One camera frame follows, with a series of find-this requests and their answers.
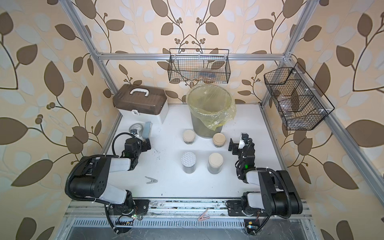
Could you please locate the clear jar with tea leaves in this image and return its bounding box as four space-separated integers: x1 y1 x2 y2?
181 152 197 174

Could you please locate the patterned white jar lid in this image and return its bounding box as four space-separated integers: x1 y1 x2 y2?
181 152 197 168

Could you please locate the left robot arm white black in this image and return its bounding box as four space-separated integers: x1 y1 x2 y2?
65 133 152 219

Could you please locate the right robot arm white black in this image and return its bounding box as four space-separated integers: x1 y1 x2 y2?
226 133 303 219

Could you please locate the tape roll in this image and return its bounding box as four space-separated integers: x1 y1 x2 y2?
129 123 144 138

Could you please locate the jar with beige lid back-right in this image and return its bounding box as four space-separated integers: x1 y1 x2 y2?
213 133 227 148

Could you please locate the jar with beige lid front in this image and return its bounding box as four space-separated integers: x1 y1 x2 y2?
208 153 224 175

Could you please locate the grey clip on table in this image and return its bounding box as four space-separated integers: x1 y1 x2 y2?
145 176 158 184

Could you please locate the brown lidded storage box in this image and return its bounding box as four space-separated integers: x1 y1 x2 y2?
113 84 169 124

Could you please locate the mesh trash bin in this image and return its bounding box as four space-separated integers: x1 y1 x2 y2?
189 86 233 139

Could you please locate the jar with beige lid back-left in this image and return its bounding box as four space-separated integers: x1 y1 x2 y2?
183 130 196 145

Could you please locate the plastic bag in right basket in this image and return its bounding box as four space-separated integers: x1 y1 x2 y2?
279 98 319 130

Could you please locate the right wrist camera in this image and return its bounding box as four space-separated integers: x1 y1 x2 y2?
238 138 248 150

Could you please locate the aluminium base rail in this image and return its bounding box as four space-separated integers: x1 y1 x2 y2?
64 198 313 229

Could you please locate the right wire basket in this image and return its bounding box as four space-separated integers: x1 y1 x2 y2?
264 63 335 131

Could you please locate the wire basket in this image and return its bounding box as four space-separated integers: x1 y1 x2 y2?
264 63 335 131
166 48 231 84

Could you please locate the pink clip on rail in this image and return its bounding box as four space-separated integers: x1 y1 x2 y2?
198 209 210 222

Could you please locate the back wire basket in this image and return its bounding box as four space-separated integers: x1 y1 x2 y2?
166 48 231 84

